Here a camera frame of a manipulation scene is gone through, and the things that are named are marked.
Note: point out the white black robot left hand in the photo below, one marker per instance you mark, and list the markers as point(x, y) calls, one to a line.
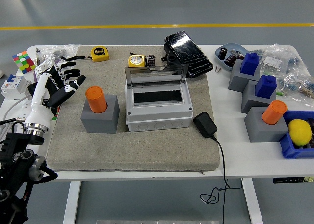
point(39, 96)

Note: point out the orange cylinder battery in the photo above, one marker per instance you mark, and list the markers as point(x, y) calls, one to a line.
point(95, 98)
point(273, 112)

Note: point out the smoky transparent box lid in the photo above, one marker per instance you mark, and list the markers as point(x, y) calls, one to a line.
point(154, 74)

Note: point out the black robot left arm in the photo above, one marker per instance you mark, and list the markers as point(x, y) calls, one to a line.
point(14, 148)

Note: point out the white purple cardboard box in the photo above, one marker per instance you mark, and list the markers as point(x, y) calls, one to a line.
point(40, 68)

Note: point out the grey plastic junction box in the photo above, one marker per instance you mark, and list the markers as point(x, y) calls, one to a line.
point(159, 122)

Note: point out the white circuit breaker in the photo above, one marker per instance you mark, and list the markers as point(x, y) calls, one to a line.
point(13, 86)

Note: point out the large colourful puzzle cube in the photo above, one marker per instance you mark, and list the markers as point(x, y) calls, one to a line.
point(23, 62)

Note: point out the ballpoint pen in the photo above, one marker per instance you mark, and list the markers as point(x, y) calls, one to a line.
point(37, 57)

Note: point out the clear bag of parts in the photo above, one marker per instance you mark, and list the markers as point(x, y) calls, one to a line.
point(59, 50)

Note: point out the grey cube holder round hole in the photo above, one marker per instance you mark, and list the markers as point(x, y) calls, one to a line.
point(260, 131)
point(98, 123)

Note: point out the yellow round tape measure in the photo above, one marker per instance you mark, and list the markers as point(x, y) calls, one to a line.
point(136, 61)

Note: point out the grey-brown mat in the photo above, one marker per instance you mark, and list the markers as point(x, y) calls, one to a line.
point(135, 150)

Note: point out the white table leg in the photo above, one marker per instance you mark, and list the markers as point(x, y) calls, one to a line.
point(252, 202)
point(72, 202)

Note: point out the black capacitor cylinder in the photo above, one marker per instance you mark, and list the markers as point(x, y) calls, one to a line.
point(222, 53)
point(151, 61)

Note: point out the glossy black plastic tray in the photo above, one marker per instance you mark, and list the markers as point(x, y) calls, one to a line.
point(191, 54)

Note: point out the black power adapter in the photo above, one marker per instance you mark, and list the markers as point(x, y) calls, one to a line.
point(205, 124)

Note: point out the dark red capacitor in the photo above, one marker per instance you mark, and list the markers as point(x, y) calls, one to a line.
point(230, 60)

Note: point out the small metal clip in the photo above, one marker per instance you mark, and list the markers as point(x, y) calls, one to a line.
point(234, 53)

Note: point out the blue-grey oval dish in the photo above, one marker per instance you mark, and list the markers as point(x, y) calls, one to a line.
point(233, 47)

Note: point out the blue plastic block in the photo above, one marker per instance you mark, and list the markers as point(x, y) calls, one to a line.
point(265, 87)
point(249, 64)

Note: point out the small green part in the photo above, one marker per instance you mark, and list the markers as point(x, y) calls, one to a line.
point(279, 93)

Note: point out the clear bag of components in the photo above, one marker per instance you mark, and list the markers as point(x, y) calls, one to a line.
point(277, 59)
point(299, 86)

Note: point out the blue plastic bin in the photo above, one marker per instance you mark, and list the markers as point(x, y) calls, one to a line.
point(289, 150)

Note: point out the yellow lemon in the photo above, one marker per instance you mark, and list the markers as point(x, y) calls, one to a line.
point(299, 133)

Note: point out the black table control panel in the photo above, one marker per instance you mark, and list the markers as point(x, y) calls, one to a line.
point(292, 180)

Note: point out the dark capacitors pile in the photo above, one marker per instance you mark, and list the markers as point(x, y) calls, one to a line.
point(312, 125)

